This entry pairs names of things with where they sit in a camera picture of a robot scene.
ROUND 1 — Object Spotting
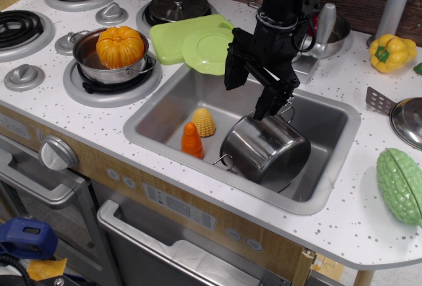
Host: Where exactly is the front burner ring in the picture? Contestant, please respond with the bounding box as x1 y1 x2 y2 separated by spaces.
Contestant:
63 50 163 108

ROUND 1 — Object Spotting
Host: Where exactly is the metal spatula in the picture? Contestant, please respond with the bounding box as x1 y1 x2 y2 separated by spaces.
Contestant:
365 87 396 115

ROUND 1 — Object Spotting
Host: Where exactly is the green toy bitter gourd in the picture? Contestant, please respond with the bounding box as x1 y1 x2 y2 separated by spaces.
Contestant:
377 148 421 227

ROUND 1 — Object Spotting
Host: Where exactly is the steel pot on burner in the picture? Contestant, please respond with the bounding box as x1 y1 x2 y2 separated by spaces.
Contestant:
73 26 156 84

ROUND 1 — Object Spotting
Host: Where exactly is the silver toy faucet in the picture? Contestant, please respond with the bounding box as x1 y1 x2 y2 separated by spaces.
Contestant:
291 2 338 85

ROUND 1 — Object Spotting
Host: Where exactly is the blue clamp tool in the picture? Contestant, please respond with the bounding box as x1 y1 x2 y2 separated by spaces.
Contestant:
1 217 58 260

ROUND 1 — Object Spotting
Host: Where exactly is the silver oven dial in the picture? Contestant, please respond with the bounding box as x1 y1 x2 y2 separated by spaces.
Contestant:
38 135 78 171

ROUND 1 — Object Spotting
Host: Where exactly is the orange toy carrot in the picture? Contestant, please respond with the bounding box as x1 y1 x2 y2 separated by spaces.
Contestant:
181 122 204 159

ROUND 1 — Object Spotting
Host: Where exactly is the stainless steel sink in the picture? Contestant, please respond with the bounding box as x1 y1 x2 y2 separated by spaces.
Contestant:
123 66 361 215

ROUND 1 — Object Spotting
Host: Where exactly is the silver dishwasher door handle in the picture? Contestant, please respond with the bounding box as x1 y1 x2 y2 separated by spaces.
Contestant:
96 199 293 286

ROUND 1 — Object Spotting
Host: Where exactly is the green cutting board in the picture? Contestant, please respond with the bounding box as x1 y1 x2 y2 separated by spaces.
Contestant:
149 14 234 65

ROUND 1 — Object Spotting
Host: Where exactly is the yellow toy corn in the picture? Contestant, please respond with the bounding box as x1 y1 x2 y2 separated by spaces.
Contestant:
191 108 216 138

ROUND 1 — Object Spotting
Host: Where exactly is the black coil burner left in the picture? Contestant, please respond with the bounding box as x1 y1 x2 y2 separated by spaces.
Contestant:
1 10 55 62

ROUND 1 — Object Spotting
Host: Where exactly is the silver oven door handle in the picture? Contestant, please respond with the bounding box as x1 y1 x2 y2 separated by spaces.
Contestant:
1 135 92 210

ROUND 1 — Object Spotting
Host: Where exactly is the small green toy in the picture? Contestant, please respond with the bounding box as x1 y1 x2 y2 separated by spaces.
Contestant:
413 63 422 75

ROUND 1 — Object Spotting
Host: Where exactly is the red toy fruit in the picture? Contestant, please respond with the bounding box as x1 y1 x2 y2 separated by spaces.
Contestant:
307 14 319 36

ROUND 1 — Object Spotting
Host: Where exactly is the steel lid right edge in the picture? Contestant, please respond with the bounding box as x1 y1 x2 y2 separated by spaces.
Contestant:
390 98 421 150

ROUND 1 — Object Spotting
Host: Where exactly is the silver vertical pole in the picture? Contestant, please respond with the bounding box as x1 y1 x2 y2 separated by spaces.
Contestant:
374 0 407 39

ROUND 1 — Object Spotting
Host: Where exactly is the steel pot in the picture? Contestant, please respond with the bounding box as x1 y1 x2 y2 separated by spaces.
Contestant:
214 110 312 192
73 26 156 84

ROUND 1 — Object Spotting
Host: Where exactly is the yellow toy bell pepper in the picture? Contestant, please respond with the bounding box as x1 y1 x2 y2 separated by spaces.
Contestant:
369 34 417 73

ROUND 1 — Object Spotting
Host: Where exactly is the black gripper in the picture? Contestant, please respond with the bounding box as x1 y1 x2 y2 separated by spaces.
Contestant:
224 11 299 121

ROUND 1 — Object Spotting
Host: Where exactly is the orange toy pumpkin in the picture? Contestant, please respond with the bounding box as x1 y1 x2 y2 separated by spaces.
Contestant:
96 26 146 69

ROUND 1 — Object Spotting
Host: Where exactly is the green plastic plate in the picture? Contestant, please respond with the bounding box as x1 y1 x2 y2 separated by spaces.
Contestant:
181 27 233 76

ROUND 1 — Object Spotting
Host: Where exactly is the steel bowl behind faucet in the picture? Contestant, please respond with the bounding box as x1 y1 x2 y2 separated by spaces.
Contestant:
300 11 351 59

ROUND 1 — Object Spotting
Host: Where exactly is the steel pot lid on burner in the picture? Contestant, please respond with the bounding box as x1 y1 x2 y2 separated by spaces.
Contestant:
148 0 211 23

